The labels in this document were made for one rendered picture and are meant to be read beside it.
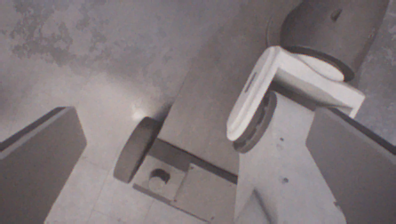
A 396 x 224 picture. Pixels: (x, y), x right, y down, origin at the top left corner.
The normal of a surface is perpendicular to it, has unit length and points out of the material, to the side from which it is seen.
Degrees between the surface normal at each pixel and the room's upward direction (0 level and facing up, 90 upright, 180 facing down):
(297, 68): 0
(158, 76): 0
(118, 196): 0
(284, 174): 56
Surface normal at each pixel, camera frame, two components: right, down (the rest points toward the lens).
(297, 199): 0.38, -0.68
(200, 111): 0.01, 0.11
